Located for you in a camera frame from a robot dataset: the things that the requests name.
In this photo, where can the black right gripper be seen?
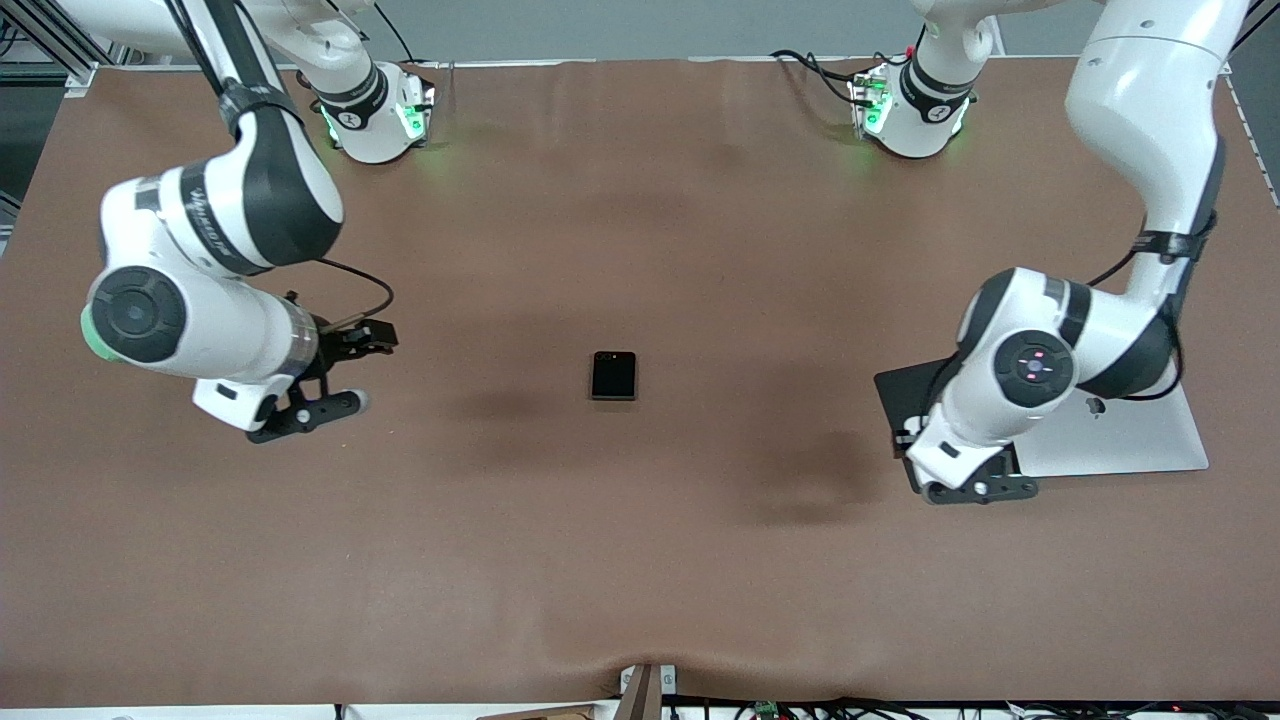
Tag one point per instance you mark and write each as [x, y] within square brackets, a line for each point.
[337, 343]

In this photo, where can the black phone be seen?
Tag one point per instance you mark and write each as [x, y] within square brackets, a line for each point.
[613, 377]

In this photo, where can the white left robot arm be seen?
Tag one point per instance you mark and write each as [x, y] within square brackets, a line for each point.
[1140, 110]

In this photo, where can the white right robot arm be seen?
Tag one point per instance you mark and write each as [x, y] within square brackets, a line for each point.
[210, 320]

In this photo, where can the black mouse pad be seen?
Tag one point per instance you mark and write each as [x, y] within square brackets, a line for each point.
[905, 395]

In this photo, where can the green dinosaur plush toy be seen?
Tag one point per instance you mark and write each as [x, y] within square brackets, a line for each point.
[88, 335]

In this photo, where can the small green circuit board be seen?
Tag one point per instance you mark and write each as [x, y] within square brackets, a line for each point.
[767, 710]

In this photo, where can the silver laptop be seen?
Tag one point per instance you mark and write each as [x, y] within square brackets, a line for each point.
[1130, 445]

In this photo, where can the aluminium frame with bracket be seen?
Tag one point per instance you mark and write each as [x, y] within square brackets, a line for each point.
[80, 78]

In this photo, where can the metal table edge bracket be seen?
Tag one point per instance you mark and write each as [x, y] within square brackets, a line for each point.
[645, 700]

